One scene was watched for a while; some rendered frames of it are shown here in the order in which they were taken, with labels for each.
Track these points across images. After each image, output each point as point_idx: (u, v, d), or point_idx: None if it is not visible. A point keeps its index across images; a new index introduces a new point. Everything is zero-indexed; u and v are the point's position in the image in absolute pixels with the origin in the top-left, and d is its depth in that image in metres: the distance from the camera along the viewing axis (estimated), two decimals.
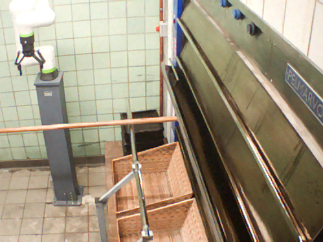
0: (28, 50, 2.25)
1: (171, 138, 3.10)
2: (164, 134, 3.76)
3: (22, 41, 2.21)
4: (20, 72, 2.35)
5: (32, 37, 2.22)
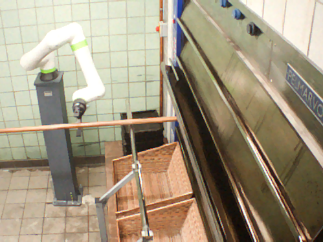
0: (73, 110, 2.50)
1: (171, 138, 3.10)
2: (164, 134, 3.76)
3: None
4: (76, 134, 2.41)
5: (75, 99, 2.55)
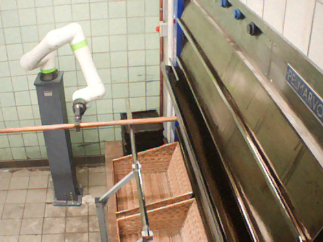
0: (73, 110, 2.50)
1: (171, 138, 3.10)
2: (164, 134, 3.76)
3: None
4: (75, 129, 2.36)
5: (75, 99, 2.55)
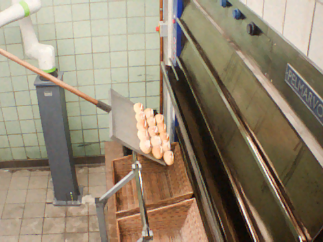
0: None
1: (171, 138, 3.10)
2: None
3: None
4: None
5: None
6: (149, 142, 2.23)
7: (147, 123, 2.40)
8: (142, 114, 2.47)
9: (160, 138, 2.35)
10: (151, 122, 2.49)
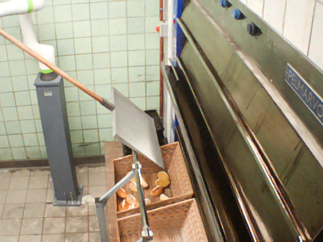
0: None
1: (171, 138, 3.10)
2: (164, 134, 3.76)
3: None
4: None
5: None
6: None
7: (157, 188, 2.71)
8: None
9: (145, 200, 2.60)
10: (136, 188, 2.73)
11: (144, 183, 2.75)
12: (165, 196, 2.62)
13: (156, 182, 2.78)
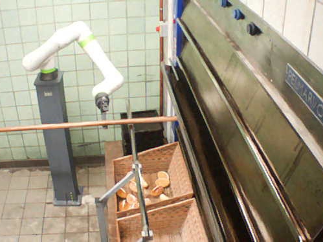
0: (97, 103, 2.49)
1: (171, 138, 3.10)
2: (164, 134, 3.76)
3: None
4: (102, 126, 2.39)
5: (98, 94, 2.55)
6: None
7: (157, 188, 2.71)
8: None
9: (145, 200, 2.60)
10: (136, 188, 2.73)
11: (144, 183, 2.75)
12: (165, 196, 2.62)
13: (156, 182, 2.78)
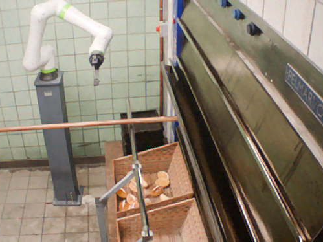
0: (90, 61, 2.41)
1: (171, 138, 3.10)
2: (164, 134, 3.76)
3: None
4: (93, 83, 2.31)
5: (92, 52, 2.46)
6: None
7: (157, 188, 2.71)
8: None
9: (145, 200, 2.60)
10: (136, 188, 2.73)
11: (144, 183, 2.75)
12: (165, 196, 2.62)
13: (156, 182, 2.78)
